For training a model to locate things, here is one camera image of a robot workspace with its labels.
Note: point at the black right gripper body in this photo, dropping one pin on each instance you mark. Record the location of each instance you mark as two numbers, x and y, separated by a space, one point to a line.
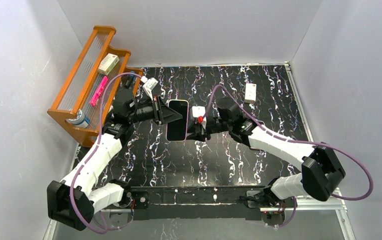
199 129

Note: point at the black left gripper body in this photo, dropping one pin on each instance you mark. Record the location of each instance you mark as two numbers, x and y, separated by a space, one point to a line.
157 110

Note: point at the black phone cream case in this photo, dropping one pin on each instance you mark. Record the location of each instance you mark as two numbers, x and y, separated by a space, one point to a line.
177 130

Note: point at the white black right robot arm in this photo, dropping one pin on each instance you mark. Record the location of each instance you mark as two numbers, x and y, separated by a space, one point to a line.
320 169

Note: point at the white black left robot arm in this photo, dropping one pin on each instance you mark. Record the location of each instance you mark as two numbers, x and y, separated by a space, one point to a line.
73 201

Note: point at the blue capped black marker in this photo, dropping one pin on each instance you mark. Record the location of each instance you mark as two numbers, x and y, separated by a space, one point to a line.
128 82

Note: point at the white box red labels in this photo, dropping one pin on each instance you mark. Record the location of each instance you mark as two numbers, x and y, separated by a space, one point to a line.
250 93

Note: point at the pink highlighter pen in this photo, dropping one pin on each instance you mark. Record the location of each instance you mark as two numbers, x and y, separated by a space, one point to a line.
98 92

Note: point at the orange wooden shelf rack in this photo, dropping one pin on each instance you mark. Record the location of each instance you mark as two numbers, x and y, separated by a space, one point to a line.
82 82

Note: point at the white red box on shelf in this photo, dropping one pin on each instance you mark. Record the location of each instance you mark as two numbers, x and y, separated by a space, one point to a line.
107 64

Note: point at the blue white round container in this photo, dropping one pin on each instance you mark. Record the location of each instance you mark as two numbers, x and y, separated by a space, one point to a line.
80 121

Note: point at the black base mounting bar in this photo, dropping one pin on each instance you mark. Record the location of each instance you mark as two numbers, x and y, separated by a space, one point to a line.
252 203

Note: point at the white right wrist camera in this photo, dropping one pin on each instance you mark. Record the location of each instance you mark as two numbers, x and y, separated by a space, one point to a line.
198 114

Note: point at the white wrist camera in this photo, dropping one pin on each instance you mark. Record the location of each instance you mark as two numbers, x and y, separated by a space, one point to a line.
148 85
198 114

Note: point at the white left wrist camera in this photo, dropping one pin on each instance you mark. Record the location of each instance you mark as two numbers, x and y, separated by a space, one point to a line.
148 85

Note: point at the aluminium rail along wall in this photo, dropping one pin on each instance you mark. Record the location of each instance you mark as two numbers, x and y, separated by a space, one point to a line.
306 203

